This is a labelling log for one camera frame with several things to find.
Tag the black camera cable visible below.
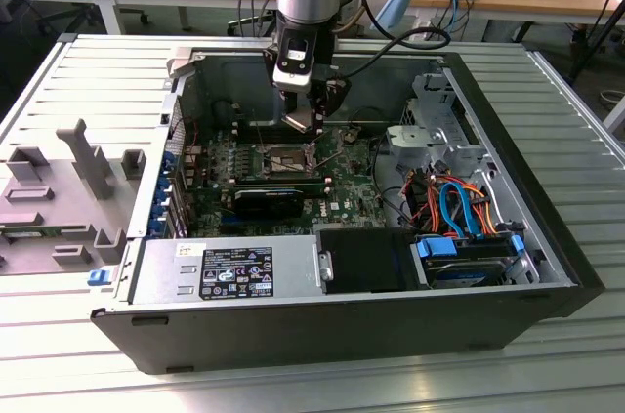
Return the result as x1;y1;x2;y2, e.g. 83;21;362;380
334;26;453;82

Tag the silver CPU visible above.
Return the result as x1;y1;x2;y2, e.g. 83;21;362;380
282;108;316;134

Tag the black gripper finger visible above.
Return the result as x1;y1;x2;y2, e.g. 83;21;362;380
310;76;353;136
263;47;294;119

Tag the CPU socket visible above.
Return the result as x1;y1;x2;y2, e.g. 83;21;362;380
262;141;319;176

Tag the grey parts rack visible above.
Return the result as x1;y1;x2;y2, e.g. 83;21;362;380
0;118;147;277

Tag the silver drive cage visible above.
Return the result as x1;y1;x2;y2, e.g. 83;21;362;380
385;69;495;178

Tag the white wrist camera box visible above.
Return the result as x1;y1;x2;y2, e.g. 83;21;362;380
271;36;315;94

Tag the black PC case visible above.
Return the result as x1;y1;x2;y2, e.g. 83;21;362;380
90;44;606;376

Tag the black graphics card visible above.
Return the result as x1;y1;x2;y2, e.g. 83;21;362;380
232;186;305;221

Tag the white-clipped RAM slot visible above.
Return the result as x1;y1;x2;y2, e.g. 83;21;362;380
232;120;323;128
232;129;323;137

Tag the blue flat wire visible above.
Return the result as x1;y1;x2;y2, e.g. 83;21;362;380
437;180;485;242

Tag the black tripod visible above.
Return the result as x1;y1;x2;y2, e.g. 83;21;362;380
567;0;625;85

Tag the hard disk in blue carrier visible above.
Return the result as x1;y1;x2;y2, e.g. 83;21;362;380
412;233;527;291

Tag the green RAM stick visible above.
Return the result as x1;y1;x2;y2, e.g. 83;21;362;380
0;230;50;241

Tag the blue expansion slot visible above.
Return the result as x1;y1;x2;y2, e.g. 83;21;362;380
218;218;258;234

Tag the grey power supply unit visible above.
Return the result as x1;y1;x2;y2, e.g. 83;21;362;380
127;235;326;305

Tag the black plastic disk bay cover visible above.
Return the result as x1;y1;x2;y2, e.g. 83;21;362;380
315;228;422;294

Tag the green motherboard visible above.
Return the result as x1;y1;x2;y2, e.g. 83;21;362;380
183;124;392;238

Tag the orange wire bundle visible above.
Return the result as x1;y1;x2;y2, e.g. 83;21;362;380
463;182;502;238
423;181;443;236

